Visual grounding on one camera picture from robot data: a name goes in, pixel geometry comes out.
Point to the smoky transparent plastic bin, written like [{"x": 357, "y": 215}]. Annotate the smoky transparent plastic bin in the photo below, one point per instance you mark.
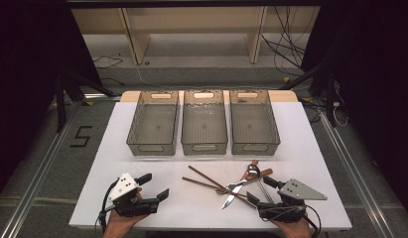
[
  {"x": 204, "y": 127},
  {"x": 252, "y": 127},
  {"x": 153, "y": 127}
]

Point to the person's right hand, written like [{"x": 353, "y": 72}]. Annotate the person's right hand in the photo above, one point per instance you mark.
[{"x": 296, "y": 229}]

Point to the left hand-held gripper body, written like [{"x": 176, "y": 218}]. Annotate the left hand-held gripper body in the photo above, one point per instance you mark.
[{"x": 125, "y": 186}]

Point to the light wooden desk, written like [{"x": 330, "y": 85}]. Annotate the light wooden desk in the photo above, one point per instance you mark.
[{"x": 195, "y": 18}]

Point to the person's left hand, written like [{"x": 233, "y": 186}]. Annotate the person's left hand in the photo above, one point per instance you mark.
[{"x": 120, "y": 224}]

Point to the black tripod stand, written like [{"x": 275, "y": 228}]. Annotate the black tripod stand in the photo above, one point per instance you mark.
[
  {"x": 330, "y": 92},
  {"x": 61, "y": 99}
]

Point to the short metal floor rail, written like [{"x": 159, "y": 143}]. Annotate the short metal floor rail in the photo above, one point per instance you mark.
[{"x": 102, "y": 96}]

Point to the black curtain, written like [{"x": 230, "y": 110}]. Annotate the black curtain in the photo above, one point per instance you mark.
[
  {"x": 26, "y": 82},
  {"x": 373, "y": 82}
]

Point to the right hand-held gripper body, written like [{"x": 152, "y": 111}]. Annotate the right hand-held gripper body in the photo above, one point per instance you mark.
[{"x": 299, "y": 191}]

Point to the black overhead frame bar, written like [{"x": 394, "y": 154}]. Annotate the black overhead frame bar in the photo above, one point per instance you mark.
[{"x": 191, "y": 3}]

